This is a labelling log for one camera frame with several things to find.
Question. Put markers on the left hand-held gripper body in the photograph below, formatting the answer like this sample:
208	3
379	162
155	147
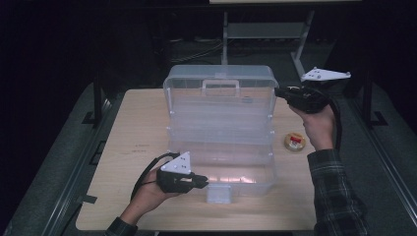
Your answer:
175	177

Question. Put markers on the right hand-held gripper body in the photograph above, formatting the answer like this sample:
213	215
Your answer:
311	98

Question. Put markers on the clear plastic storage box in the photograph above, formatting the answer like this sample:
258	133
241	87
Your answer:
223	131

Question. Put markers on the person's right hand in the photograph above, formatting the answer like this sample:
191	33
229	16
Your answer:
318	128

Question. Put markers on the person's left hand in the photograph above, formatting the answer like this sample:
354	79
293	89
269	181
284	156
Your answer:
147	200

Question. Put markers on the grey metal stand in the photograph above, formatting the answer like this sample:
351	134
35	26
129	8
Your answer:
265	31

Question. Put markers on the dark tape piece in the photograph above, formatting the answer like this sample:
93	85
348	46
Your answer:
88	199

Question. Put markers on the black post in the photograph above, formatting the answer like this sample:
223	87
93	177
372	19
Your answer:
97	98

